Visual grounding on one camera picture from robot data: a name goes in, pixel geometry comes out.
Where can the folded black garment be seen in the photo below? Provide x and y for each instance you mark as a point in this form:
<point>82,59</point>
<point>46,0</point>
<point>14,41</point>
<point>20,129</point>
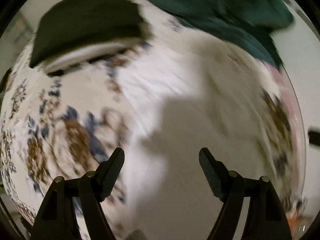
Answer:
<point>72,23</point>

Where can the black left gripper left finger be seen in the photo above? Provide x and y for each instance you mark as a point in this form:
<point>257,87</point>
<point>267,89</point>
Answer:
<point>56,218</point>

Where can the dark green plush blanket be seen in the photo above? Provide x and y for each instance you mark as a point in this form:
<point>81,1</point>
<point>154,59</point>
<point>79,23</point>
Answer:
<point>246,23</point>

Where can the white bed headboard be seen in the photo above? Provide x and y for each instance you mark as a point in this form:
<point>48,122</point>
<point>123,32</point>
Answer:
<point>298,47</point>

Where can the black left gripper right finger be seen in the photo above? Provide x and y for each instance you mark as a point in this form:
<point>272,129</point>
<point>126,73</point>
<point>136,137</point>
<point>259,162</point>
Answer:
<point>265,219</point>

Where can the pink checked bed cover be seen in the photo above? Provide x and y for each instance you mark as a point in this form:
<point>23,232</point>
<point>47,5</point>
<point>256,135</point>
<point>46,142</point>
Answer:
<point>290,101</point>

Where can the floral bed sheet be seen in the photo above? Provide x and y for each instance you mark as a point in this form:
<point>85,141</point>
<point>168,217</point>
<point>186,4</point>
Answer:
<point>68,122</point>

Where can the white t-shirt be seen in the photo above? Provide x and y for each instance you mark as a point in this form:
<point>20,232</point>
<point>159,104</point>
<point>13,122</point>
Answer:
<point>190,91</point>

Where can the folded white striped garment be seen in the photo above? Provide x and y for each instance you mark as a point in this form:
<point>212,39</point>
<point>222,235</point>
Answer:
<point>89,51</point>

